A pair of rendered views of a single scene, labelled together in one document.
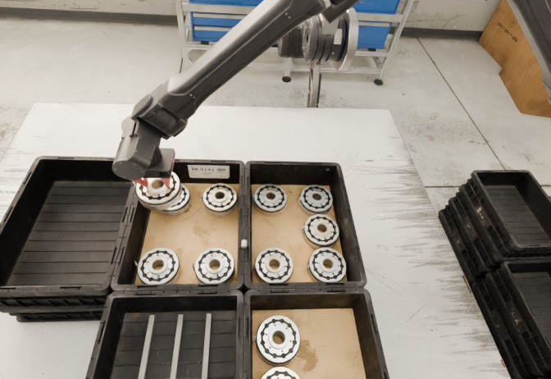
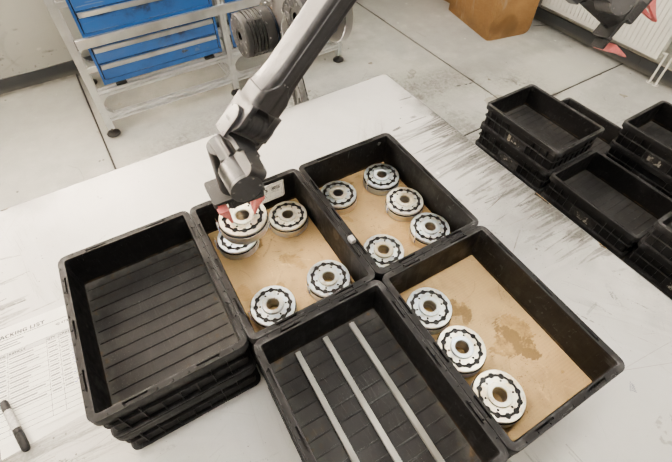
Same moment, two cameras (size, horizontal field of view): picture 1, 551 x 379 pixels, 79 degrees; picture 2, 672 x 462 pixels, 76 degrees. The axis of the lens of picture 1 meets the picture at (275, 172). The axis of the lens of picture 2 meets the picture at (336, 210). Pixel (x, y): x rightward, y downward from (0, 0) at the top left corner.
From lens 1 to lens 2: 0.34 m
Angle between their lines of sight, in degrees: 14
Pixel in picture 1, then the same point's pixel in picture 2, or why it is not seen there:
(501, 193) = (518, 115)
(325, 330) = (461, 283)
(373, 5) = not seen: outside the picture
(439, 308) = (532, 228)
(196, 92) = (289, 80)
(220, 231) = (308, 248)
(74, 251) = (166, 340)
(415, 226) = (472, 170)
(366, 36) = not seen: hidden behind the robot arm
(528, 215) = (549, 125)
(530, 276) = (575, 179)
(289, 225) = (370, 212)
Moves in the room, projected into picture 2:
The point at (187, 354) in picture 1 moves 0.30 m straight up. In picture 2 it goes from (354, 367) to (361, 296)
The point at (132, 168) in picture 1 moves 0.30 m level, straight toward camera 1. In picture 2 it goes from (250, 185) to (413, 272)
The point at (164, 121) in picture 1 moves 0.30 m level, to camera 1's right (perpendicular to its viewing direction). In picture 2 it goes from (259, 125) to (417, 89)
